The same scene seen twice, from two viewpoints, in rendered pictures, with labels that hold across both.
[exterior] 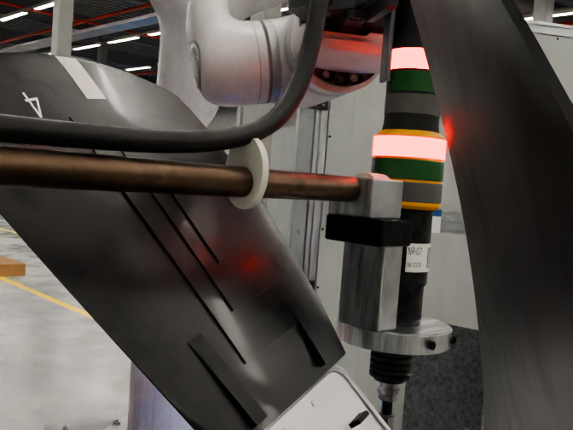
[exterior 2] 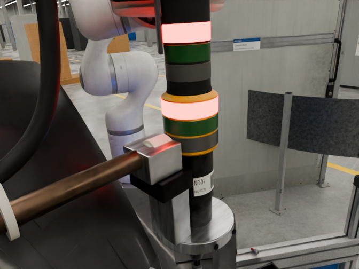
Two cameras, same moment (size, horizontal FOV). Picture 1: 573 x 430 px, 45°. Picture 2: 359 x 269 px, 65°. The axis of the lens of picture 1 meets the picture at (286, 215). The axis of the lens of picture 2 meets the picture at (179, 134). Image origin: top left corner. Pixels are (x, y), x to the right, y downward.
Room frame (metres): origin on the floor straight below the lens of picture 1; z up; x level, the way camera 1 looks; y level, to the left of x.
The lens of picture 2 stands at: (0.21, -0.08, 1.47)
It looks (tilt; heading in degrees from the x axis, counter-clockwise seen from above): 22 degrees down; 5
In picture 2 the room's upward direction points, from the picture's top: 4 degrees counter-clockwise
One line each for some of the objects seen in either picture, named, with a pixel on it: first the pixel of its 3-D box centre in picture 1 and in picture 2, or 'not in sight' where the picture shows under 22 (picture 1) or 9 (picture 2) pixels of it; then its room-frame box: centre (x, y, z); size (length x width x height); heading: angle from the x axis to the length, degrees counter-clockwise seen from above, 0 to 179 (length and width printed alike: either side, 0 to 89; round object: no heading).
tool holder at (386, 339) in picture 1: (390, 262); (185, 185); (0.41, -0.06, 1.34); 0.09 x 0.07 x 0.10; 138
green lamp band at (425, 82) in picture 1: (414, 84); (187, 51); (0.42, -0.07, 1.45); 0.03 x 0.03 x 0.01
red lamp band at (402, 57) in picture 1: (416, 62); (186, 32); (0.42, -0.07, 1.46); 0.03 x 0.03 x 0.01
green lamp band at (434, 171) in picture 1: (407, 170); (190, 119); (0.42, -0.07, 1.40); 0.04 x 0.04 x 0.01
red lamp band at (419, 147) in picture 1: (408, 148); (189, 103); (0.42, -0.07, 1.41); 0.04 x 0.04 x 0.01
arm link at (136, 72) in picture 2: not in sight; (130, 91); (1.08, 0.14, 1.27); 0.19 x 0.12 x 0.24; 114
